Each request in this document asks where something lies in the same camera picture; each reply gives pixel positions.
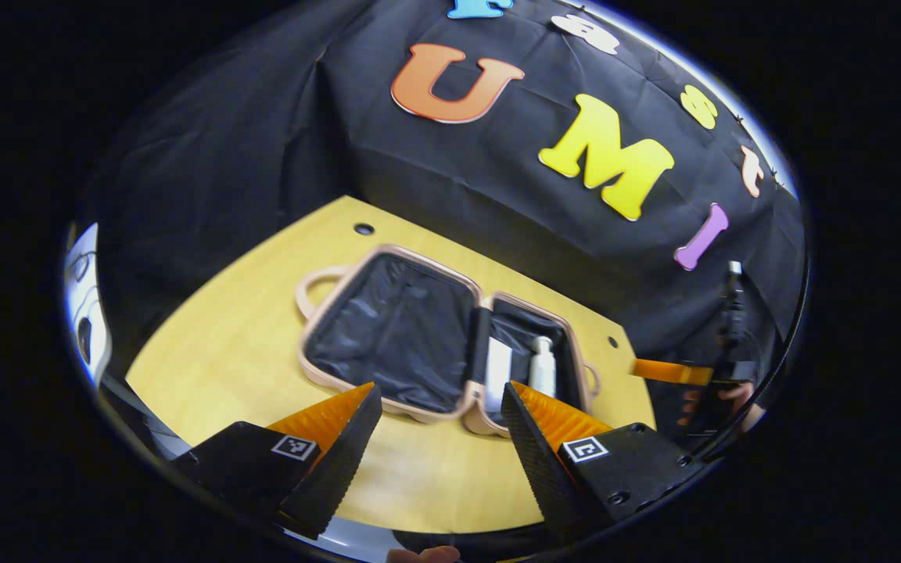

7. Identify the black backdrop cloth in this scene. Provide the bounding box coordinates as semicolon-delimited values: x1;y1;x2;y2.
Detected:
91;0;807;439

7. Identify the white squeeze tube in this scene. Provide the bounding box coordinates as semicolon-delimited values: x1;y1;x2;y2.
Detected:
484;336;514;392

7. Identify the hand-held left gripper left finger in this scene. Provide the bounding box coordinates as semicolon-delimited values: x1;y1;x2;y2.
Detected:
170;382;385;542

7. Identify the white pump bottle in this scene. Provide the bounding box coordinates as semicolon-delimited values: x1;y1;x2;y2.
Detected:
529;336;558;398

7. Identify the white patterned panel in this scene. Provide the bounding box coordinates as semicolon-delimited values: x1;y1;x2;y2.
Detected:
63;223;113;389

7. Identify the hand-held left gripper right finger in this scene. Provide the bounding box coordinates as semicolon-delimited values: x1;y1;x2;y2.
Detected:
501;380;707;547

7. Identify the pink suitcase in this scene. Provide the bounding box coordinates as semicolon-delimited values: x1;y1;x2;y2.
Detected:
296;244;602;437

